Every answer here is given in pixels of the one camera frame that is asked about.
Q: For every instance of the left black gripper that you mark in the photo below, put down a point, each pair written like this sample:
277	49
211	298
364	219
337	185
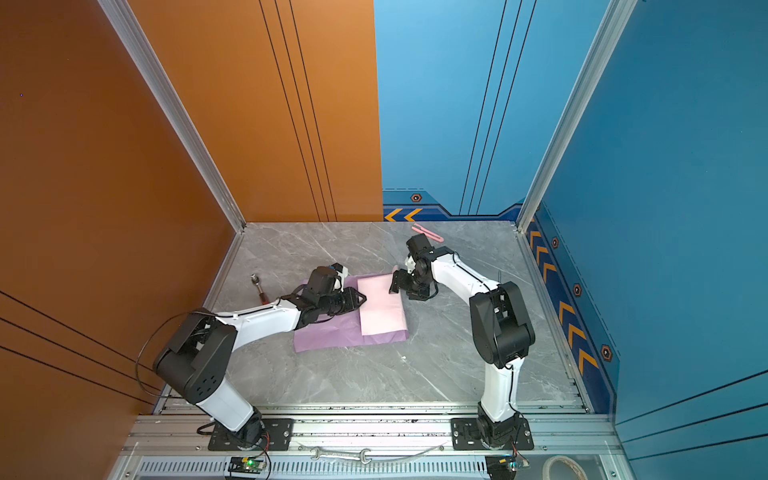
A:
353	301

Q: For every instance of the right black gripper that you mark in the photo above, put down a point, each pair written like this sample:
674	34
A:
399	282

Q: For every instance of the pink wrapping paper sheet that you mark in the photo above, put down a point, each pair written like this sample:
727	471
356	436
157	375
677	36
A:
380	320

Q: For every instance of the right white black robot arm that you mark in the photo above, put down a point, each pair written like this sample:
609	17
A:
502	333

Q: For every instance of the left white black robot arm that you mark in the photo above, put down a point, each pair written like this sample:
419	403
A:
195	359

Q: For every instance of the pink scissors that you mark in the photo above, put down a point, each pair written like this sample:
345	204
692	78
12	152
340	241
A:
429	234

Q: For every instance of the left green circuit board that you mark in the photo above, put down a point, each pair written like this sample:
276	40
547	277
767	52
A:
248	468

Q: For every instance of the green circuit board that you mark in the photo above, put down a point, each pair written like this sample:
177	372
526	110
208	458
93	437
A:
248	468
501	467

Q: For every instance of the right green circuit board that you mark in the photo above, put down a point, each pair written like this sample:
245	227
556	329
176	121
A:
501	467

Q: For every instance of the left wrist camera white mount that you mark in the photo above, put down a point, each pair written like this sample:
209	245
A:
327	279

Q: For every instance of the red handled ratchet tool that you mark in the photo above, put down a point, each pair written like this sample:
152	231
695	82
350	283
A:
255	280

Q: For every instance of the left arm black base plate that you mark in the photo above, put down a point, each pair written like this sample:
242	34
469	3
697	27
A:
270	434

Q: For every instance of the silver wrench on rail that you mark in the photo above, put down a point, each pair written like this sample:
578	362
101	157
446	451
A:
317	453

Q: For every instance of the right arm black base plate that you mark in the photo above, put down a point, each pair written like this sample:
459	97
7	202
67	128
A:
480	434

